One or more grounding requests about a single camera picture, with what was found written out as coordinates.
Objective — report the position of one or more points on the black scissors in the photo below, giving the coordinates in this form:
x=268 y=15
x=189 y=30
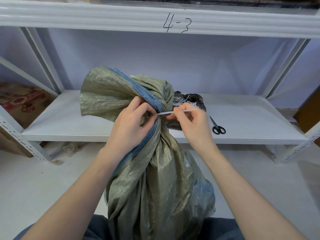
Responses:
x=219 y=129

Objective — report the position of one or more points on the person's right forearm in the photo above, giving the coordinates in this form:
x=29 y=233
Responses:
x=242 y=194

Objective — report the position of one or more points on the person's left forearm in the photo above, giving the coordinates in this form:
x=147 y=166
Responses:
x=72 y=197

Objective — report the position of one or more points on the black plastic bag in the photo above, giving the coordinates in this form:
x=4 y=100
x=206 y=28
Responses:
x=198 y=100

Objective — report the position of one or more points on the plain brown cardboard box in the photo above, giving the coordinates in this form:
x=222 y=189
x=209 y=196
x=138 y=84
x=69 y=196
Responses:
x=308 y=114

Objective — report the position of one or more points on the white metal shelving rack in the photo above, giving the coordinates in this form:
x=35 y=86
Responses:
x=100 y=117

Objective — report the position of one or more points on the green woven sack blue stripe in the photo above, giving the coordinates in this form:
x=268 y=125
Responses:
x=155 y=184

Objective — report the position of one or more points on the crumpled clear plastic wrap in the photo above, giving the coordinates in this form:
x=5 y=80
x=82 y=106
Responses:
x=67 y=149

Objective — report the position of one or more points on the person's blue jeans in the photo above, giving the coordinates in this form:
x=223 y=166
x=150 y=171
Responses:
x=97 y=228

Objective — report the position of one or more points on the clear plastic liner bag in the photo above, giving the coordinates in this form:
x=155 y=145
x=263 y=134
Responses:
x=202 y=194

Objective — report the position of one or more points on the person's right hand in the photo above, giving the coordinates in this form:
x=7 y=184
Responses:
x=197 y=129

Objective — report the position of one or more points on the person's left thumb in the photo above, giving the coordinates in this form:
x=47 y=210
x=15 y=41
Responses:
x=150 y=122

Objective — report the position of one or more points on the person's right thumb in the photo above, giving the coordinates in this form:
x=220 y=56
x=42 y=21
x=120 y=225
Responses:
x=176 y=117

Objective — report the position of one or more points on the person's left hand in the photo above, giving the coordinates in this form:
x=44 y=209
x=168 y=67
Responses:
x=127 y=132

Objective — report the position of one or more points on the red printed cardboard box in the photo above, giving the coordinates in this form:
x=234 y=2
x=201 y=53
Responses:
x=22 y=99

